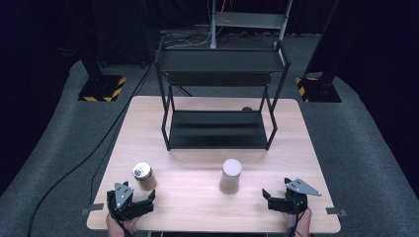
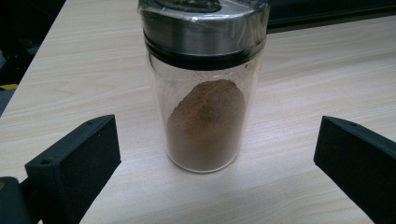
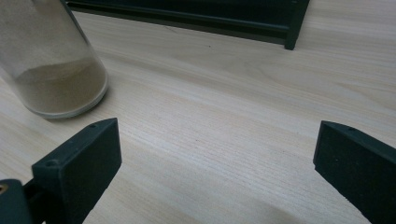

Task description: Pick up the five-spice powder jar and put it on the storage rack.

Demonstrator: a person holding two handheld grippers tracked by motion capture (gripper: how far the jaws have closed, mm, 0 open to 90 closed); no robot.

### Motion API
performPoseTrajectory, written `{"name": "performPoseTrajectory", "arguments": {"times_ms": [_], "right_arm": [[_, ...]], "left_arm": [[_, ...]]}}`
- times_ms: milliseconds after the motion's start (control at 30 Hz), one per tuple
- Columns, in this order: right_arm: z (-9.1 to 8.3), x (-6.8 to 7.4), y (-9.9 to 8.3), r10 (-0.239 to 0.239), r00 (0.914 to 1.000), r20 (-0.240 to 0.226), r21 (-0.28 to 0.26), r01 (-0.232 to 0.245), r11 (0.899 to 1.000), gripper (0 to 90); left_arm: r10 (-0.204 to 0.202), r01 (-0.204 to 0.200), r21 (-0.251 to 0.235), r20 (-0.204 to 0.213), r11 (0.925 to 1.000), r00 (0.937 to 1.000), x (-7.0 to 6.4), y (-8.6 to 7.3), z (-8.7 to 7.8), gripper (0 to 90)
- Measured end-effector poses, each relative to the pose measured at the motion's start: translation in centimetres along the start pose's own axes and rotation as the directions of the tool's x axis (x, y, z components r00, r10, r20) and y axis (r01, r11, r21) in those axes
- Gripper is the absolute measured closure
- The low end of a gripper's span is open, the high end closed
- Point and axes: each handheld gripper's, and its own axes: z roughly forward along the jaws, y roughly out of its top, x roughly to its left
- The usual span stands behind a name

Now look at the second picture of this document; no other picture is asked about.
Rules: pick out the glass jar with brown powder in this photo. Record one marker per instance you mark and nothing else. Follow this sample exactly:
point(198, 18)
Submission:
point(205, 102)

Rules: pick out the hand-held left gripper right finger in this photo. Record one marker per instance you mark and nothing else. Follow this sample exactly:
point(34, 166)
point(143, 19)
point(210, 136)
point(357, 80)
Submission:
point(361, 161)

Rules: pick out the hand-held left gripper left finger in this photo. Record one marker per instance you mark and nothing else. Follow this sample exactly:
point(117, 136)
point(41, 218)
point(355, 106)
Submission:
point(74, 168)

